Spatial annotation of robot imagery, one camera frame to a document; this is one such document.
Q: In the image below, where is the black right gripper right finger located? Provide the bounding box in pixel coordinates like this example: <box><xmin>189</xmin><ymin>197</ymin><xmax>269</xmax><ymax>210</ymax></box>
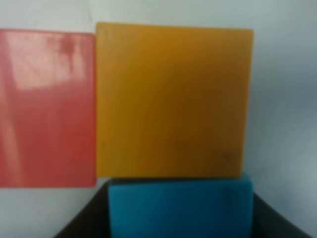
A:
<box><xmin>252</xmin><ymin>192</ymin><xmax>311</xmax><ymax>238</ymax></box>

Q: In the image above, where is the blue block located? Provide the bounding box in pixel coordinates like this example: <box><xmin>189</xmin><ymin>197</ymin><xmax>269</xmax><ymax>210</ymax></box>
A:
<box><xmin>108</xmin><ymin>175</ymin><xmax>253</xmax><ymax>238</ymax></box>

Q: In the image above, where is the orange block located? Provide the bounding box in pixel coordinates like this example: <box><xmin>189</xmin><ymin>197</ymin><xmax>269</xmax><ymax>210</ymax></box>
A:
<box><xmin>96</xmin><ymin>22</ymin><xmax>254</xmax><ymax>179</ymax></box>

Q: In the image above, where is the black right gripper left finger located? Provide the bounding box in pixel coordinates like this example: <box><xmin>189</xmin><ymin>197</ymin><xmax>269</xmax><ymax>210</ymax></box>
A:
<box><xmin>56</xmin><ymin>181</ymin><xmax>110</xmax><ymax>238</ymax></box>

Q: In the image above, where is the red block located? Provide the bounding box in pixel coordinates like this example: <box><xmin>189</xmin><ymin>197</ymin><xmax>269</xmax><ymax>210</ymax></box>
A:
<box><xmin>0</xmin><ymin>29</ymin><xmax>96</xmax><ymax>188</ymax></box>

